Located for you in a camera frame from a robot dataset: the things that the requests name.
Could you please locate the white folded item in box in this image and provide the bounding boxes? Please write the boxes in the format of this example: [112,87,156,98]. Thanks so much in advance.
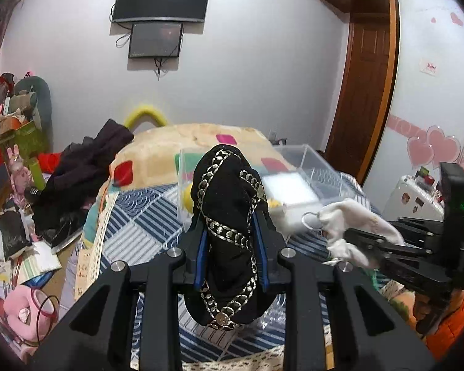
[261,174,322,206]

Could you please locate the pink bunny toy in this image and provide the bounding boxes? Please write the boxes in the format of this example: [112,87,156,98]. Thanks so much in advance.
[7,145,36,202]

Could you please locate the wardrobe with pink hearts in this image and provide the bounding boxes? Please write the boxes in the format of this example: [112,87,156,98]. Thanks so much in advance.
[360,0,464,219]

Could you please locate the blue plaid bed sheet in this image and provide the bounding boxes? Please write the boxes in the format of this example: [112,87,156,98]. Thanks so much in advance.
[58,170,385,365]

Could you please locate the striped paper sheets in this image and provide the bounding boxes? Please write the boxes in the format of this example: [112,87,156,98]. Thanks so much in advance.
[12,241,62,284]

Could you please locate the black plastic bag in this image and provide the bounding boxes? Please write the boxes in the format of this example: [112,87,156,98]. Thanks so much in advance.
[0,209,34,260]

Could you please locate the green cardboard box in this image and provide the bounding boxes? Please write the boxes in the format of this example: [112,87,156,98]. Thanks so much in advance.
[0,120,49,160]

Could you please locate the white cloth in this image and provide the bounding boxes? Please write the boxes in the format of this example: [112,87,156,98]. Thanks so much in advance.
[302,198,406,270]

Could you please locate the small black wall monitor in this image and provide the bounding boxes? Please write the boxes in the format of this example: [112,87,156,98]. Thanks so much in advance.
[128,22,184,59]

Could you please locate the yellow curved foam tube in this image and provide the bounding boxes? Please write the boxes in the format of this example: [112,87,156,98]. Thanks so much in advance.
[123,104,168,130]

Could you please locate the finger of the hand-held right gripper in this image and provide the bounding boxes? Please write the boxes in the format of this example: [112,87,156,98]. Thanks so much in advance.
[373,253,451,298]
[343,227,410,268]

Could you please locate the red cloth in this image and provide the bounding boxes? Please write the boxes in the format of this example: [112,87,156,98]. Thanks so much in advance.
[37,152,69,175]

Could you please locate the white appliance with stickers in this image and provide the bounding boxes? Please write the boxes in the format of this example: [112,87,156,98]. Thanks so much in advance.
[383,165,448,225]

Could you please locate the pile of dark clothes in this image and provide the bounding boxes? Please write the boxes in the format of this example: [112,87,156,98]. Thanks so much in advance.
[31,119,135,249]

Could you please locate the clear plastic box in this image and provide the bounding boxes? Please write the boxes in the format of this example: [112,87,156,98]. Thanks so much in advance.
[176,144,366,237]

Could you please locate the brown wooden door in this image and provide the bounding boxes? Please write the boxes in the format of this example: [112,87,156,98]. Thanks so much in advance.
[324,12,392,180]

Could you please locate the person's right forearm orange sleeve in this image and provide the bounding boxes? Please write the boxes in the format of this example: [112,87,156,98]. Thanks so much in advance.
[407,289,464,364]

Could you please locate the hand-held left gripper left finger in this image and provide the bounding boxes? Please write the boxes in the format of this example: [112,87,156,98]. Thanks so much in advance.
[28,225,209,371]

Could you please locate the beige plush blanket coloured squares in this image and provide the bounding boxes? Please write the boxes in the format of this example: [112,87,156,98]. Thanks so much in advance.
[81,124,299,249]

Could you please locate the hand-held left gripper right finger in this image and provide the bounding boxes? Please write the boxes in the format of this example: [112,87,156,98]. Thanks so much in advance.
[251,212,438,371]

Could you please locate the black cloth with gold chain print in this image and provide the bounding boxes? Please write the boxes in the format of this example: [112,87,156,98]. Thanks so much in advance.
[183,144,283,331]

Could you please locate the pink plush toy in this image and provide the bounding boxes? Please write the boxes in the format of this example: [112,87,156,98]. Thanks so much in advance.
[2,285,59,345]

